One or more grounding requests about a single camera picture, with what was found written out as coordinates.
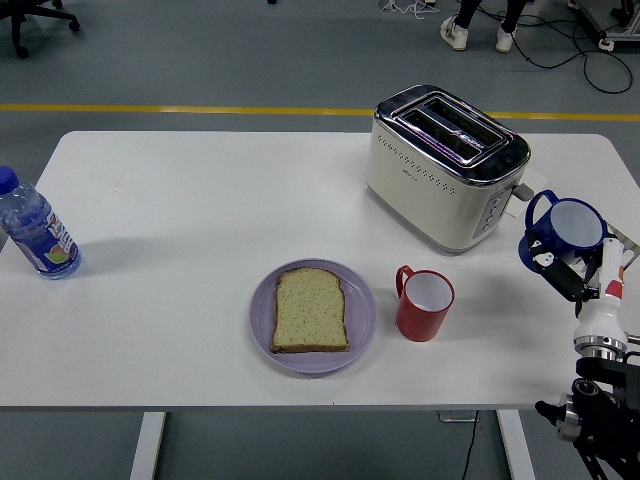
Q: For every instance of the person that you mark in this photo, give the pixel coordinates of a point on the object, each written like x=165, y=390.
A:
x=457, y=32

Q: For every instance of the blue-capped water bottle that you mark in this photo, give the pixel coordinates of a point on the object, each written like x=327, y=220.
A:
x=40, y=230

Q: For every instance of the white table leg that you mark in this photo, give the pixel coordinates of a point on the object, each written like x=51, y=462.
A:
x=515, y=445
x=147, y=445

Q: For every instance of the purple plate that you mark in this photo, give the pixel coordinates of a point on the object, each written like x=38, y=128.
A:
x=360, y=310

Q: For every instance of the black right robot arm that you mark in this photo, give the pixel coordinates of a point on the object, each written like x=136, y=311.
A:
x=605, y=395

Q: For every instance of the blue cup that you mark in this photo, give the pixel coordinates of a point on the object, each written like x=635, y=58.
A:
x=555, y=235

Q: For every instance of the cream and chrome toaster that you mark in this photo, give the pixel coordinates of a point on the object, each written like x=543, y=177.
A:
x=425, y=200

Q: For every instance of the slice of bread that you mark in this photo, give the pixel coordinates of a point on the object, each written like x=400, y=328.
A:
x=310, y=312

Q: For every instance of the red cup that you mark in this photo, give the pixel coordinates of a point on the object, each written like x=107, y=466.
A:
x=417, y=325

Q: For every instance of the metal toast rack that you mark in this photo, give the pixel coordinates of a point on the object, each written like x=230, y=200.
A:
x=631, y=247

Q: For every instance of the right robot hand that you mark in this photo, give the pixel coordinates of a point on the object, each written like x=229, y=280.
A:
x=602, y=310

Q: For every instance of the metal frame cart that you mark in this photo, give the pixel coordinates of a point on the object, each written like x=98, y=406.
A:
x=607, y=22

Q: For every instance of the black office chair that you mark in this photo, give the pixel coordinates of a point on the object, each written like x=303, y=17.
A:
x=20, y=15

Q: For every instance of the grey table control box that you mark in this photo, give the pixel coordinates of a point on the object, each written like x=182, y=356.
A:
x=452, y=416

